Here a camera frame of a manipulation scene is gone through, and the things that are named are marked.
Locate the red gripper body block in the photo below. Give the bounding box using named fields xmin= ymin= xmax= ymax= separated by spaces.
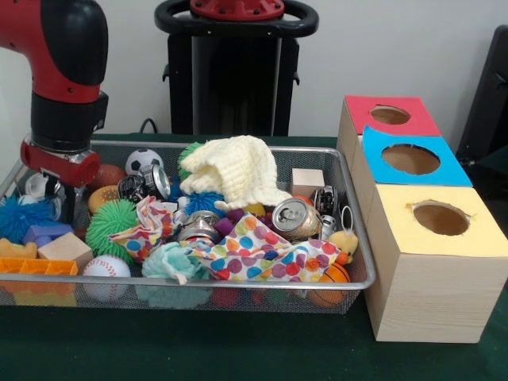
xmin=20 ymin=139 xmax=102 ymax=188

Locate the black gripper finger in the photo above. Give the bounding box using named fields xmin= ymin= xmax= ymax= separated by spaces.
xmin=41 ymin=173 xmax=61 ymax=201
xmin=60 ymin=184 xmax=78 ymax=224

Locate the clear plastic bottle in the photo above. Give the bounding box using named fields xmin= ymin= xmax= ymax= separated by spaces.
xmin=22 ymin=171 xmax=58 ymax=209

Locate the blue spiky ball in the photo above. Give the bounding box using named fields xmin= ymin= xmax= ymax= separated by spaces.
xmin=0 ymin=197 xmax=55 ymax=243

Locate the white knitted cloth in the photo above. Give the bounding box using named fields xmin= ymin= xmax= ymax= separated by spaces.
xmin=179 ymin=135 xmax=293 ymax=211

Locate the wooden box with three holes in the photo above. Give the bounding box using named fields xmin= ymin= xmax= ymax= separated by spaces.
xmin=337 ymin=95 xmax=508 ymax=344

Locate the small brown football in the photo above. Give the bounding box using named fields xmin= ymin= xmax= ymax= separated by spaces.
xmin=89 ymin=164 xmax=126 ymax=190

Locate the plain wooden cube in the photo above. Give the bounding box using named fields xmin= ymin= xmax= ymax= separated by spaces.
xmin=37 ymin=232 xmax=94 ymax=271

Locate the green spiky ball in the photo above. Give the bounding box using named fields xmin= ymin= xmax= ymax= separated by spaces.
xmin=86 ymin=198 xmax=142 ymax=264

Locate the orange toy building block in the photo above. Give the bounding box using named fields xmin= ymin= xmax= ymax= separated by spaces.
xmin=0 ymin=256 xmax=79 ymax=306

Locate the small white baseball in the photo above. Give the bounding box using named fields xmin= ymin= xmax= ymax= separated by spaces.
xmin=82 ymin=255 xmax=132 ymax=301

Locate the small soccer ball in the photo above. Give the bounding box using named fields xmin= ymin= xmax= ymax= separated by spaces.
xmin=125 ymin=149 xmax=164 ymax=177

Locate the polka dot cloth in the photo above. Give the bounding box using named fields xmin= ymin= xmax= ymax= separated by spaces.
xmin=190 ymin=213 xmax=344 ymax=283

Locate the crushed silver can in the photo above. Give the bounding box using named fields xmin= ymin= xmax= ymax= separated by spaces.
xmin=271 ymin=197 xmax=322 ymax=241

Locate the green cloth side table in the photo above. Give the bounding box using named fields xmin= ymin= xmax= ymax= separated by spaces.
xmin=475 ymin=145 xmax=508 ymax=177

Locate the black upright panel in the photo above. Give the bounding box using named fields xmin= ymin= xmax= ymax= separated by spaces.
xmin=463 ymin=25 xmax=508 ymax=171

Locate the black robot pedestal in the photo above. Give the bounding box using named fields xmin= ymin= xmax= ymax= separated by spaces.
xmin=155 ymin=0 xmax=320 ymax=136

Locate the clear wire mesh bin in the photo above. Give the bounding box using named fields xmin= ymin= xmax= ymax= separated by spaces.
xmin=0 ymin=140 xmax=377 ymax=312

